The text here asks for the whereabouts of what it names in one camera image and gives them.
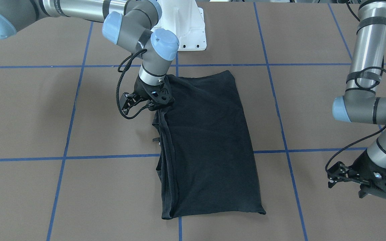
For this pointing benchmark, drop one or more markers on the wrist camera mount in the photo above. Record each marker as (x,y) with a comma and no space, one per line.
(374,183)
(160,96)

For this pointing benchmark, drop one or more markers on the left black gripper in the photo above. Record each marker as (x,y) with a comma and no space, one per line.
(362,166)

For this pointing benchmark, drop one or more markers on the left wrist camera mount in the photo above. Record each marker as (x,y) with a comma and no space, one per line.
(374,183)

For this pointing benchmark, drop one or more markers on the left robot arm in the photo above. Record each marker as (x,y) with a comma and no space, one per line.
(364,100)

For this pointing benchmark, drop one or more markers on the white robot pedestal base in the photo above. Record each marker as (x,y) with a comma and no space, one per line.
(186,20)

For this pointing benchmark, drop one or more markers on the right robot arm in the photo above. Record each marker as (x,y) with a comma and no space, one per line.
(126,23)

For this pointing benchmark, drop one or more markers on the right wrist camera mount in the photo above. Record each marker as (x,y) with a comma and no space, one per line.
(160,96)

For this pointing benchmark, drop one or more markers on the black graphic t-shirt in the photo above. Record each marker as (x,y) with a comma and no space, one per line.
(206,163)

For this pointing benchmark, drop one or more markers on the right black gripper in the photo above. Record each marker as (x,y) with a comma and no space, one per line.
(140,88)

